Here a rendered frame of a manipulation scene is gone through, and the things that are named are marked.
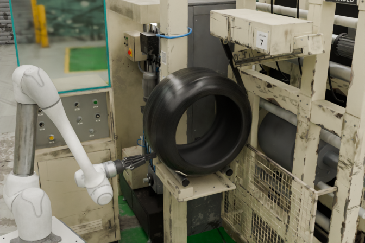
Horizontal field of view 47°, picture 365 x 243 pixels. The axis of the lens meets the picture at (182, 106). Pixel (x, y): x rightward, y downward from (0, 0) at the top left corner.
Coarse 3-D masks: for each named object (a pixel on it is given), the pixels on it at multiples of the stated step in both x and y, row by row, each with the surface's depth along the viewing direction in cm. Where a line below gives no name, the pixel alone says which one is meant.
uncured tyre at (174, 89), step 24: (192, 72) 227; (216, 72) 234; (168, 96) 217; (192, 96) 215; (216, 96) 255; (240, 96) 228; (144, 120) 232; (168, 120) 214; (216, 120) 261; (240, 120) 250; (168, 144) 218; (192, 144) 259; (216, 144) 261; (240, 144) 238; (192, 168) 229; (216, 168) 236
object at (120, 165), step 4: (116, 160) 223; (120, 160) 223; (116, 164) 220; (120, 164) 221; (124, 164) 223; (128, 164) 222; (116, 168) 220; (120, 168) 220; (124, 168) 221; (120, 172) 222
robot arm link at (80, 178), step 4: (92, 164) 219; (96, 164) 218; (100, 164) 219; (96, 168) 215; (100, 168) 216; (76, 172) 215; (80, 172) 214; (104, 172) 217; (76, 176) 213; (80, 176) 213; (84, 176) 213; (76, 180) 213; (80, 180) 212; (84, 180) 212; (80, 184) 213; (84, 184) 213
